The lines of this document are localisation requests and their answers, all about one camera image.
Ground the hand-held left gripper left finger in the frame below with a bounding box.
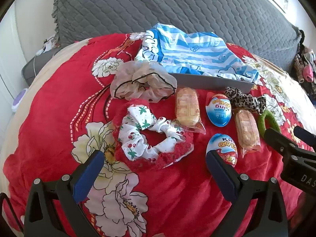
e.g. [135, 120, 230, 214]
[23, 150, 105, 237]

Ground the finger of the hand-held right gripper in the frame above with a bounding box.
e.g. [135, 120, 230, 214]
[293, 126, 316, 151]
[263, 128, 300, 162]

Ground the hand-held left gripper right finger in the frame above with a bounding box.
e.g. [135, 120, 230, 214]
[206, 150, 288, 237]

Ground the green fuzzy scrunchie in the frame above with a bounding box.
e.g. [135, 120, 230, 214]
[257, 110, 281, 134]

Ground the blue red toy egg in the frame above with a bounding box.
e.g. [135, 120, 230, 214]
[206, 133, 238, 174]
[205, 92, 232, 126]

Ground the yellow cake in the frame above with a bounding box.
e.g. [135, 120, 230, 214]
[234, 111, 261, 158]
[174, 87, 206, 135]

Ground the leopard print scrunchie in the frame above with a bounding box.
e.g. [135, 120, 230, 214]
[225, 86, 267, 115]

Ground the red fuzzy scrunchie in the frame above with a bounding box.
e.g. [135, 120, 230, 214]
[112, 98, 194, 169]

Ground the white cherry print scrunchie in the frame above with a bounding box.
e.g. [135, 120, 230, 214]
[118, 105, 184, 162]

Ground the beige sheer scrunchie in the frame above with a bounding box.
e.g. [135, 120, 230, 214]
[110, 61, 178, 103]

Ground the pile of clothes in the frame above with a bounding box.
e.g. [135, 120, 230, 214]
[292, 30, 316, 97]

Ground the red floral blanket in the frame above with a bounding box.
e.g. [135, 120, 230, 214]
[0, 33, 316, 237]

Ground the purple white round object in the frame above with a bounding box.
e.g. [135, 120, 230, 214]
[11, 89, 27, 111]

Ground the grey padded seat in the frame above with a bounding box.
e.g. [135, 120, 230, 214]
[21, 48, 62, 86]

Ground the blue striped cartoon cloth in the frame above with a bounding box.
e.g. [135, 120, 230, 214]
[135, 23, 260, 83]

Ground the white floral cloth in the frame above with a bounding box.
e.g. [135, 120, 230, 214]
[37, 36, 60, 55]

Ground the grey quilted bed cover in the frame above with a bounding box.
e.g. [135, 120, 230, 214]
[52, 0, 307, 74]

